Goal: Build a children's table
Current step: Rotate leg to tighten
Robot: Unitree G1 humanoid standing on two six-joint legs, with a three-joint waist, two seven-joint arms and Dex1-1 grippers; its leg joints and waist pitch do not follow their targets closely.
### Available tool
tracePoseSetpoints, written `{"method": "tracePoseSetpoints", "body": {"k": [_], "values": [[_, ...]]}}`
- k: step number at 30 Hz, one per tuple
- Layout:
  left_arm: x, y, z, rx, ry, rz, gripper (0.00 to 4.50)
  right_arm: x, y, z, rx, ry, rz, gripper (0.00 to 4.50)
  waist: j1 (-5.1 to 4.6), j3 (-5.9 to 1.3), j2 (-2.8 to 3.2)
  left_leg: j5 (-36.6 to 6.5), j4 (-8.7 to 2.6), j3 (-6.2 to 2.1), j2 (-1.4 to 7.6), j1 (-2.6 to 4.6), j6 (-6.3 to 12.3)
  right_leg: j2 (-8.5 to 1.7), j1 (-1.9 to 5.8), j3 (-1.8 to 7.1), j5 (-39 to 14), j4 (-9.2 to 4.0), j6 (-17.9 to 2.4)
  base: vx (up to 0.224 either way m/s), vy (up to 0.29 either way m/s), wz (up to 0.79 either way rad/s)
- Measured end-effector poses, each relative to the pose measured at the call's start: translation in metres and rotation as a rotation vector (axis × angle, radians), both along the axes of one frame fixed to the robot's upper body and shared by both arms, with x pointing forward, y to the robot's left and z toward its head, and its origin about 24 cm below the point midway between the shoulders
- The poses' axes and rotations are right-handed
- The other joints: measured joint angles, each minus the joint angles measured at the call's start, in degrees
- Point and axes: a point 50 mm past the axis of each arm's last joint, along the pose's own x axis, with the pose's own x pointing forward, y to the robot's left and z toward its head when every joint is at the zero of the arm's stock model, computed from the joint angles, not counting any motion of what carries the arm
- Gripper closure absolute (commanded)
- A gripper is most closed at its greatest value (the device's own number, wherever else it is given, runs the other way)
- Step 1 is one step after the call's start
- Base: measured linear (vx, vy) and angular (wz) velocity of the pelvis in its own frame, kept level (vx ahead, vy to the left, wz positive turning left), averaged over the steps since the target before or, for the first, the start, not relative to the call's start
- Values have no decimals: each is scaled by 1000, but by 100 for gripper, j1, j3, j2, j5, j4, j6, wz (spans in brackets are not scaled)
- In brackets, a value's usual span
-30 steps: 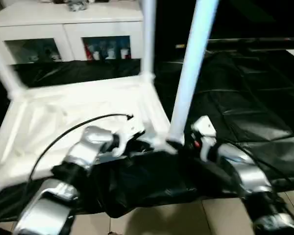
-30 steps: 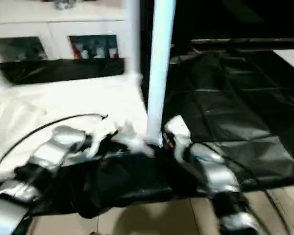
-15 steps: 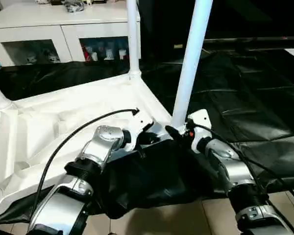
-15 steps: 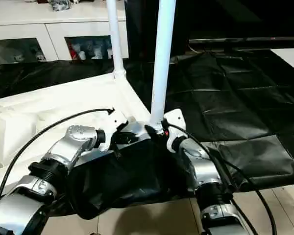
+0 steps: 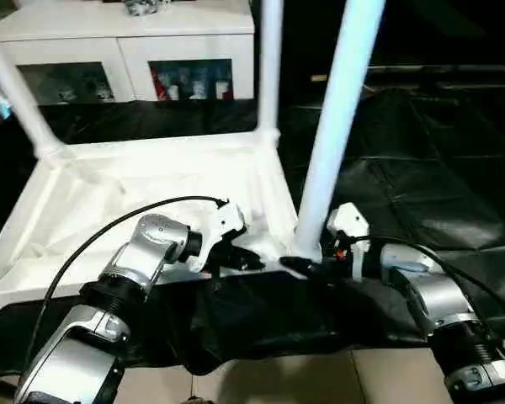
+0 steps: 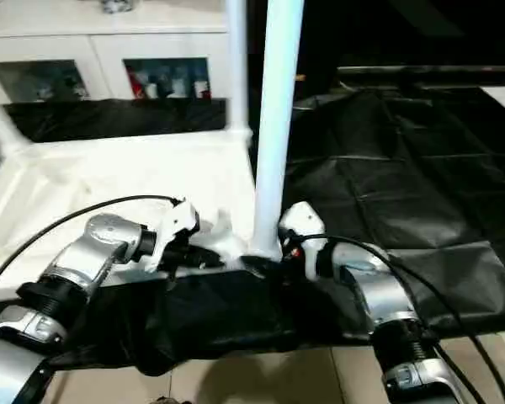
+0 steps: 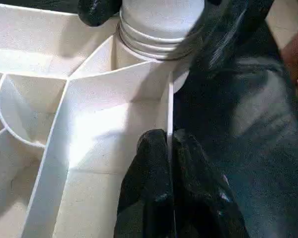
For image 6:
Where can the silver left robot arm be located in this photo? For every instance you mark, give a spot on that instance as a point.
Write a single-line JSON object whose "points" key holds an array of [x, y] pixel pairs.
{"points": [[67, 278]]}

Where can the black plastic mat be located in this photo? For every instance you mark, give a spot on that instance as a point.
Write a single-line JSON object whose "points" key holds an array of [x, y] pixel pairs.
{"points": [[404, 168]]}

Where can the white sideboard cabinet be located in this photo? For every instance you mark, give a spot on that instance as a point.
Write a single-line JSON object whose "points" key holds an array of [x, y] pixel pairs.
{"points": [[101, 34]]}

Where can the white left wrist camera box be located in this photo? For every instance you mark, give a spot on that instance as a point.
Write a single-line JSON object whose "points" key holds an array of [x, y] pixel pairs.
{"points": [[175, 229]]}

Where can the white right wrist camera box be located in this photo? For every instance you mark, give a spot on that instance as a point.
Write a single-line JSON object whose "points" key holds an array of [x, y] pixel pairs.
{"points": [[301, 227]]}

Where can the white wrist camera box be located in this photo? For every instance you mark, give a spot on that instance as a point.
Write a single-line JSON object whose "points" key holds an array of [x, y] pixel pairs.
{"points": [[175, 229], [301, 227]]}

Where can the grey toy figure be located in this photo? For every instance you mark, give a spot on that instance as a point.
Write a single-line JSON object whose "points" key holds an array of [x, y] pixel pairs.
{"points": [[118, 5]]}

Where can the small white cup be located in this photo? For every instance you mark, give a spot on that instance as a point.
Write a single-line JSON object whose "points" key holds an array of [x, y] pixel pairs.
{"points": [[153, 88], [200, 87]]}

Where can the white plastic table top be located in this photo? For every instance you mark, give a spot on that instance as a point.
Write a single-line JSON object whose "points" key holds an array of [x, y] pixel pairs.
{"points": [[109, 177]]}

